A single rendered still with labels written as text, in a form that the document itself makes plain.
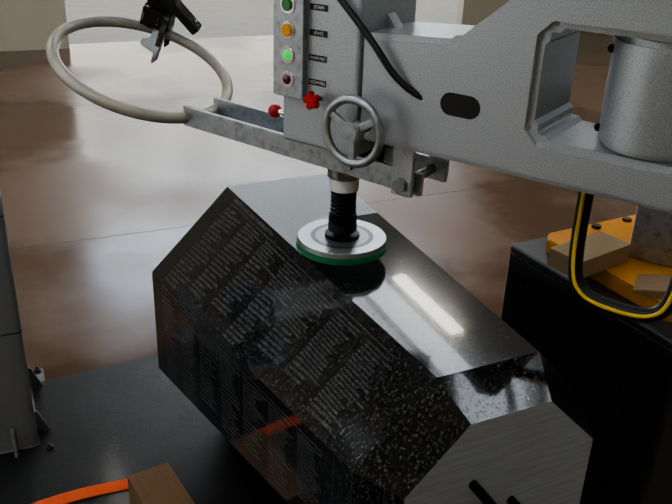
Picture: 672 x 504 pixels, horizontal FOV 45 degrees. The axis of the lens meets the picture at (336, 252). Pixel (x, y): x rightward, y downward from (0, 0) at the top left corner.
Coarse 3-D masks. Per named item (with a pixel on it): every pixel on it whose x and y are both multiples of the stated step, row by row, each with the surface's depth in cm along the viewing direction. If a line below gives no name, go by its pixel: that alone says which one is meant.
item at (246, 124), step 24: (192, 120) 203; (216, 120) 198; (240, 120) 208; (264, 120) 204; (264, 144) 191; (288, 144) 187; (384, 144) 185; (336, 168) 181; (360, 168) 177; (384, 168) 174; (432, 168) 178
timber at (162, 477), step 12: (156, 468) 228; (168, 468) 228; (132, 480) 224; (144, 480) 224; (156, 480) 224; (168, 480) 224; (132, 492) 223; (144, 492) 219; (156, 492) 220; (168, 492) 220; (180, 492) 220
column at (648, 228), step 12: (636, 216) 208; (648, 216) 206; (660, 216) 205; (636, 228) 209; (648, 228) 207; (660, 228) 206; (636, 240) 210; (648, 240) 208; (660, 240) 207; (636, 252) 211; (648, 252) 209; (660, 252) 208; (660, 264) 209
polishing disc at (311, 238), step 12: (312, 228) 198; (324, 228) 198; (360, 228) 199; (372, 228) 199; (300, 240) 192; (312, 240) 192; (324, 240) 192; (360, 240) 193; (372, 240) 193; (384, 240) 193; (312, 252) 188; (324, 252) 186; (336, 252) 186; (348, 252) 186; (360, 252) 187; (372, 252) 188
